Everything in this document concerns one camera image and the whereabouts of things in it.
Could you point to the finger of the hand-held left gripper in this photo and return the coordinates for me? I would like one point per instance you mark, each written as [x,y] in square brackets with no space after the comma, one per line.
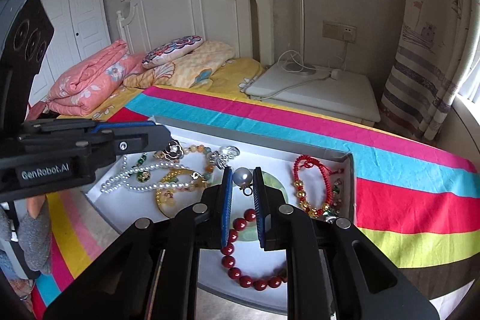
[56,125]
[142,140]

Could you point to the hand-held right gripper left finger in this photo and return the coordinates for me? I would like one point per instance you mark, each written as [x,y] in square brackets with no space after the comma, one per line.
[225,203]

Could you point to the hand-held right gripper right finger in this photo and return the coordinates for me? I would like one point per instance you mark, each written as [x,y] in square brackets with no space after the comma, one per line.
[260,207]

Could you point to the white pearl pendant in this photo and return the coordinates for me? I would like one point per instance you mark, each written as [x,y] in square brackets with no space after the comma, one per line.
[242,177]

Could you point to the green pendant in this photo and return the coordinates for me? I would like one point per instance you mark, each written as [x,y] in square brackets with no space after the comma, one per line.
[143,176]

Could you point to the silver brooch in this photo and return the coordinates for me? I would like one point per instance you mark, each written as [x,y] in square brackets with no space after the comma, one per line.
[225,154]

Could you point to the grey cardboard box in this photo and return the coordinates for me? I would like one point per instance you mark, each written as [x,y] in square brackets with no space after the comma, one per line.
[270,155]

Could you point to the gold bangle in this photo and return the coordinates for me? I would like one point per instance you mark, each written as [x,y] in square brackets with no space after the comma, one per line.
[165,209]

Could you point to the person's left hand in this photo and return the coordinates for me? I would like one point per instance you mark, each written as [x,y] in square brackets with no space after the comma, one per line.
[35,241]

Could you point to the green jade bangle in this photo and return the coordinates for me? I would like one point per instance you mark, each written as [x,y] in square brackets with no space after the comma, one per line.
[277,188]

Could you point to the pink floral quilt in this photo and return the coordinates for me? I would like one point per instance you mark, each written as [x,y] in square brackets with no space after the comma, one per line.
[86,80]

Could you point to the white wardrobe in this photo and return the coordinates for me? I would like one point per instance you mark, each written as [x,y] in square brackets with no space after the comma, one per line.
[82,5]

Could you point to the yellow patterned blanket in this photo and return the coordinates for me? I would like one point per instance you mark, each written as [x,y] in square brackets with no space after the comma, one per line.
[195,69]

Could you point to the embroidered pillow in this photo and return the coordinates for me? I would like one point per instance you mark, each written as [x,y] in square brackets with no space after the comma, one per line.
[172,48]

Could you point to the yellow bed sheet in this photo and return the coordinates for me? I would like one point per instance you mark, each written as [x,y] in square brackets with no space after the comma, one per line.
[240,74]

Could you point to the striped colourful tablecloth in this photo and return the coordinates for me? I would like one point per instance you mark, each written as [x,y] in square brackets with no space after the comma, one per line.
[393,192]

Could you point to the white bed headboard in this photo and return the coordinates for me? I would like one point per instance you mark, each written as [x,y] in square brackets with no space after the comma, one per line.
[187,12]

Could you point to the white nightstand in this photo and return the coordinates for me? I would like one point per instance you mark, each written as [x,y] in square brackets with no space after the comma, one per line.
[330,91]

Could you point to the white charger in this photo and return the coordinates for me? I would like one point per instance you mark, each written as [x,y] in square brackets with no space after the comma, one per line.
[336,73]

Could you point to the white pole lamp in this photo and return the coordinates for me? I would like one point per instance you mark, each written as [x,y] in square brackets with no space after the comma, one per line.
[301,24]

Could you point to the printed striped curtain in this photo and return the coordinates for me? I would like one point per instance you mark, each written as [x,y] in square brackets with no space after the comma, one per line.
[416,80]

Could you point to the white window sill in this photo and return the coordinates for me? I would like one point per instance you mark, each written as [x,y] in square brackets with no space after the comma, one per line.
[468,125]

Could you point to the wall switch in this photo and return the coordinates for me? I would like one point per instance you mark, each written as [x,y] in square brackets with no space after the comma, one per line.
[332,29]

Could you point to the wall socket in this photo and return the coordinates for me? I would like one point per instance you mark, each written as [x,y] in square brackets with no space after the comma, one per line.
[348,32]

